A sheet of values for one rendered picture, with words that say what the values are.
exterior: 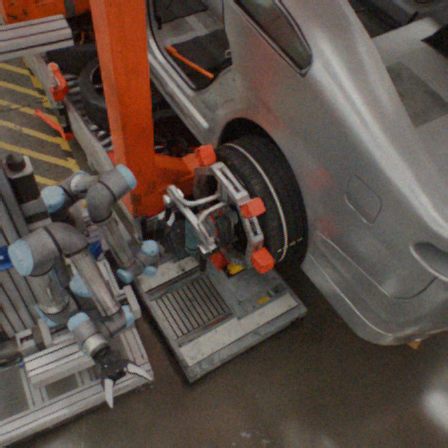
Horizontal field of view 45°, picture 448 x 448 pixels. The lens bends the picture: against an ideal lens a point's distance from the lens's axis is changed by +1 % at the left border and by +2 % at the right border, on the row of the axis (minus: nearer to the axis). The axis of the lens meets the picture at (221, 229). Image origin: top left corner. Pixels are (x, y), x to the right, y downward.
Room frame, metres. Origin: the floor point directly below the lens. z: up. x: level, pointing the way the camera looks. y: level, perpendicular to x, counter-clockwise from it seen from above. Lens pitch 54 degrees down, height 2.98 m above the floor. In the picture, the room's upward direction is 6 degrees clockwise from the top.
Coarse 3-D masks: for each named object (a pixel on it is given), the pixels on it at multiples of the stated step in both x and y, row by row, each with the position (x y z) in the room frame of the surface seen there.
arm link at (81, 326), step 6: (72, 318) 0.79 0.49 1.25; (78, 318) 0.79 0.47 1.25; (84, 318) 0.80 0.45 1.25; (72, 324) 0.77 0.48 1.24; (78, 324) 0.77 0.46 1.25; (84, 324) 0.77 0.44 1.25; (90, 324) 0.78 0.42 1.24; (72, 330) 0.75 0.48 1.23; (78, 330) 0.75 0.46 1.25; (84, 330) 0.75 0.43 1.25; (90, 330) 0.75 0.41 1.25; (96, 330) 0.76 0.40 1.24; (78, 336) 0.73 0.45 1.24; (84, 336) 0.73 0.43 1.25; (90, 336) 0.73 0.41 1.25; (78, 342) 0.74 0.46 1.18; (84, 342) 0.71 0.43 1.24
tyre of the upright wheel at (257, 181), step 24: (240, 144) 1.82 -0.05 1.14; (264, 144) 1.81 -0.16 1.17; (240, 168) 1.65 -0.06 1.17; (264, 168) 1.66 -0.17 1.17; (288, 168) 1.68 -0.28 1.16; (264, 192) 1.54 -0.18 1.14; (288, 192) 1.58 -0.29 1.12; (264, 216) 1.47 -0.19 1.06; (288, 216) 1.50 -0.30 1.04; (288, 240) 1.45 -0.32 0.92
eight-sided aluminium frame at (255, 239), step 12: (204, 168) 1.73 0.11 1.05; (216, 168) 1.68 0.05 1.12; (204, 180) 1.81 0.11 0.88; (228, 180) 1.64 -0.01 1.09; (204, 192) 1.81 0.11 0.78; (228, 192) 1.56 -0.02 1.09; (240, 192) 1.55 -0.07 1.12; (240, 204) 1.49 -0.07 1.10; (240, 216) 1.47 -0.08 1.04; (252, 240) 1.39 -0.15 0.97; (228, 252) 1.54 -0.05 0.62; (252, 252) 1.38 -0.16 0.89; (240, 264) 1.43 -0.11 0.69; (252, 264) 1.39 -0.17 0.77
